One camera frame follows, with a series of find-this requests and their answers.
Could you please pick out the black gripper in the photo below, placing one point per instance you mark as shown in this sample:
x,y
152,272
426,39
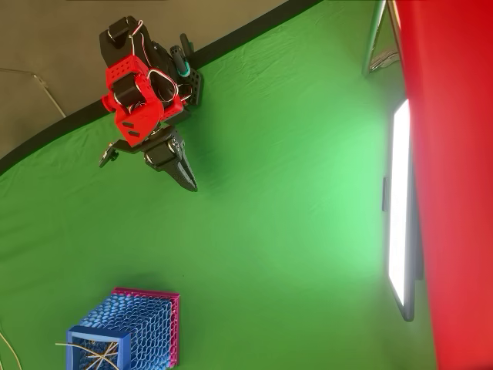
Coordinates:
x,y
163,153

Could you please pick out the white thin stick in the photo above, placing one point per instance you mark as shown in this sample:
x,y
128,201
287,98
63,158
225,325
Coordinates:
x,y
69,345

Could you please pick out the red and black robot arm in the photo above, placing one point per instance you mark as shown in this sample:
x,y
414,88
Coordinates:
x,y
135,119

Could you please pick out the blue and pink lattice basket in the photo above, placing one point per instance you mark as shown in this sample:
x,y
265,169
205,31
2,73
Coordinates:
x,y
146,327

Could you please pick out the green table cloth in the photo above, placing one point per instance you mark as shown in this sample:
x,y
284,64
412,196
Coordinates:
x,y
269,192

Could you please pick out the black monitor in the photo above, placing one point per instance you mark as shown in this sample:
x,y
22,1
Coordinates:
x,y
398,200

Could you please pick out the chrome tube stand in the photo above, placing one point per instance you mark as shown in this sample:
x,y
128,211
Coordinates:
x,y
373,38

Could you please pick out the large red blurred panel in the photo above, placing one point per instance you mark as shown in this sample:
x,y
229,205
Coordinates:
x,y
454,192

